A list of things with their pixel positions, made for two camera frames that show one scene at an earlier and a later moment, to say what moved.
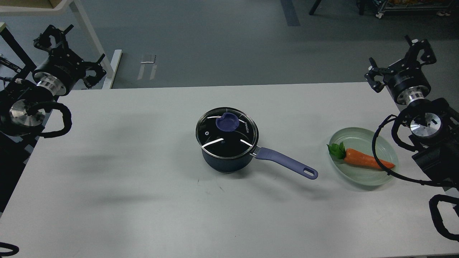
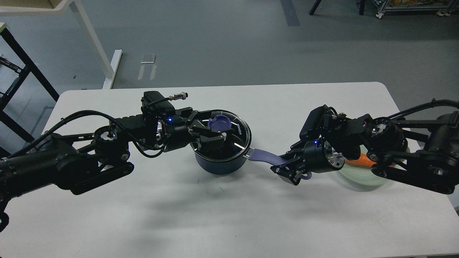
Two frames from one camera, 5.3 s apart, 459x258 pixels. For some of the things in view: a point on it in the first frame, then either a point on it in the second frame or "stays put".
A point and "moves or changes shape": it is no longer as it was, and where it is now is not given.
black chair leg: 315,5 stays put
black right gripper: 407,82 -> 319,156
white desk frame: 74,8 stays put
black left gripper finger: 43,41 -> 187,113
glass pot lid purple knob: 229,122 moves or changes shape
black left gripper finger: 90,81 -> 211,144
